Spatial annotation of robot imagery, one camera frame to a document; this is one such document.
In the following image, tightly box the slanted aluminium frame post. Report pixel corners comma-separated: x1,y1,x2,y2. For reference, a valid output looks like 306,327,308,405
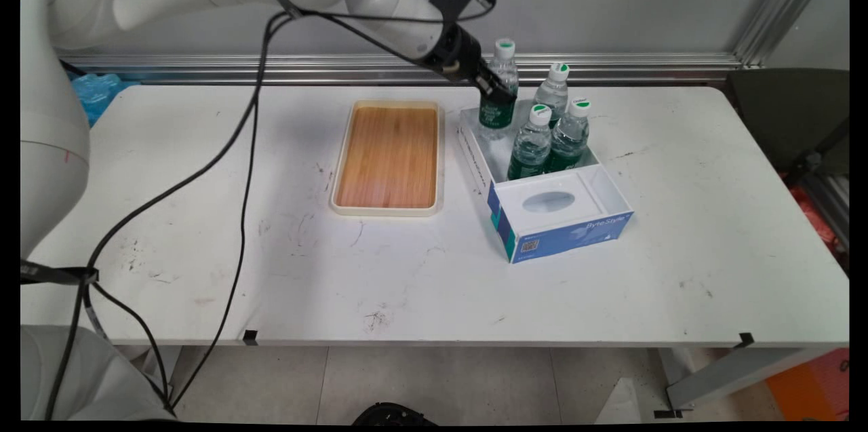
732,0,842,71

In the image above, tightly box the black round object on floor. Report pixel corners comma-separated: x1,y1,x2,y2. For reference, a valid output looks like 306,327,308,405
353,403,439,427

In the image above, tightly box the aluminium frame bar beside chair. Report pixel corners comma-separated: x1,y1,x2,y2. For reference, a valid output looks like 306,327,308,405
804,171,850,251

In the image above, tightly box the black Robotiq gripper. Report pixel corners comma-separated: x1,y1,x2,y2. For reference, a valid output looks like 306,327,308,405
420,24,518,108

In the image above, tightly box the green label water bottle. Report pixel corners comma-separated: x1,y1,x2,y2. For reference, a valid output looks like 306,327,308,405
507,104,553,181
478,39,520,142
532,63,570,129
546,99,592,174

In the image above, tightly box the black chair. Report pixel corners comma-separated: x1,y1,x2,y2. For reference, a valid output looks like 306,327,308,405
724,69,850,179

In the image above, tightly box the blue and white cardboard box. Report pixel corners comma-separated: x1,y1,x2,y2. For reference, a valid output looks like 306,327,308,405
458,103,635,264

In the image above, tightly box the black cable strap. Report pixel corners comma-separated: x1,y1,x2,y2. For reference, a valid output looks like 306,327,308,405
20,261,100,288

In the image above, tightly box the orange box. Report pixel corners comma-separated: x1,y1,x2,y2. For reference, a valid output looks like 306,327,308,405
766,349,850,421

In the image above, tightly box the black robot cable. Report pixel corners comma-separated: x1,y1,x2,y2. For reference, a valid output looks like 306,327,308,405
44,8,499,421
166,12,285,412

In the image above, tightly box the grey metal table leg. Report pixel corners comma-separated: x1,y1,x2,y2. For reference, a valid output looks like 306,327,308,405
654,347,825,419

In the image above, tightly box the horizontal aluminium frame rail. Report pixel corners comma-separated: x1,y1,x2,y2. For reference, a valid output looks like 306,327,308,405
58,52,744,87

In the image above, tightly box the red patterned bag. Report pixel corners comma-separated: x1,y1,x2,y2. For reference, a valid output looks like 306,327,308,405
785,181,843,258

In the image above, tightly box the wooden tray with cream rim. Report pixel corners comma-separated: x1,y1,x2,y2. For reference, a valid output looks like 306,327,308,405
330,100,446,218

